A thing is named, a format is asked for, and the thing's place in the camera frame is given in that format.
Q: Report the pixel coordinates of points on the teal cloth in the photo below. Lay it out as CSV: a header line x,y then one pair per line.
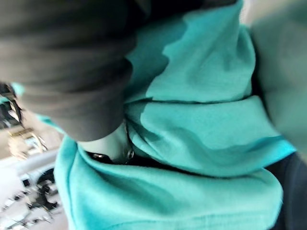
x,y
204,119

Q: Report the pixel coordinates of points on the dark blue fabric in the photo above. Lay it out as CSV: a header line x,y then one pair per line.
x,y
295,191

